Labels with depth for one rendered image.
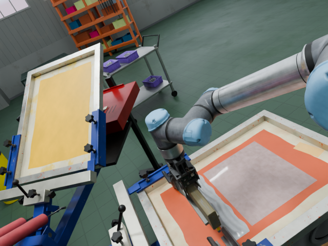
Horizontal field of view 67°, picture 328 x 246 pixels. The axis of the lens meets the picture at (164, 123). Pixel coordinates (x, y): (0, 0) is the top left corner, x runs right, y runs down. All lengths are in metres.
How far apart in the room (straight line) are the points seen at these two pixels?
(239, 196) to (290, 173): 0.22
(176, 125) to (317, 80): 0.38
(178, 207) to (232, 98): 0.59
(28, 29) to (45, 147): 9.19
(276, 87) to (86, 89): 1.17
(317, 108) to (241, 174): 0.74
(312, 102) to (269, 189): 0.67
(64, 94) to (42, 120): 0.20
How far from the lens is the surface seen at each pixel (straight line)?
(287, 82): 0.61
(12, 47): 10.65
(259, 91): 0.64
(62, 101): 1.65
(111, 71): 3.74
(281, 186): 1.08
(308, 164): 1.15
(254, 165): 1.17
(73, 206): 1.52
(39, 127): 1.68
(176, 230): 1.05
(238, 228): 0.98
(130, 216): 1.07
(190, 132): 0.65
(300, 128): 1.27
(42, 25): 10.65
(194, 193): 0.88
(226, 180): 1.13
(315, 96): 0.43
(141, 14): 11.55
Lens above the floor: 1.77
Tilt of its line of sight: 29 degrees down
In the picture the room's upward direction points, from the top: 25 degrees counter-clockwise
